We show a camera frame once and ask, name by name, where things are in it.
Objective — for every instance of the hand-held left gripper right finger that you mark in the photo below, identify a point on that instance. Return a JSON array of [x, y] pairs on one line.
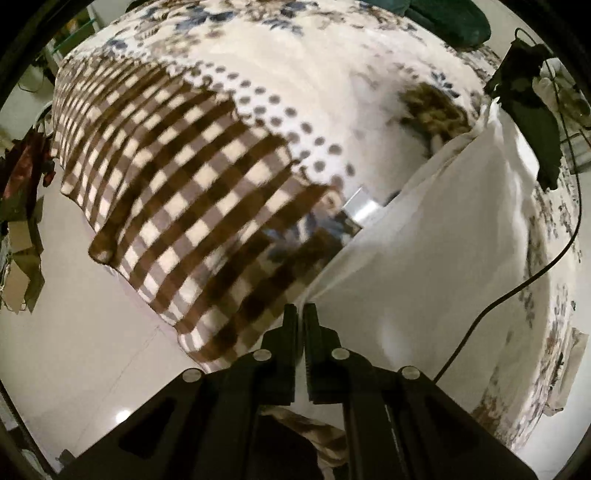
[[311, 334]]

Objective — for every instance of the floral bedspread bed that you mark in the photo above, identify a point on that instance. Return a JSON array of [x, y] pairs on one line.
[[194, 152]]

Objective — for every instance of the dark cloth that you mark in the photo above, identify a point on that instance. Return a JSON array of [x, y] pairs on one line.
[[531, 134]]

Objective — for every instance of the silver box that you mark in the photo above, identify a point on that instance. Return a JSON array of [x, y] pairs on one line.
[[362, 207]]

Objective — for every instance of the dark green pillow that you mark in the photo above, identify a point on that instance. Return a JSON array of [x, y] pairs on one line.
[[443, 18]]

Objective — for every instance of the red dark clutter pile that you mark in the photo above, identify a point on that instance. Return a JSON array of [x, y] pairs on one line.
[[23, 161]]

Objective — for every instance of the brown cardboard pieces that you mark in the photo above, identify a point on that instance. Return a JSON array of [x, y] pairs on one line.
[[21, 272]]

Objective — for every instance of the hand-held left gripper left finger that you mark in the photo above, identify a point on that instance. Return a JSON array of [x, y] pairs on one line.
[[290, 334]]

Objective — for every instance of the white garment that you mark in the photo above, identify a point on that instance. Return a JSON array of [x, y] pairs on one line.
[[438, 254]]

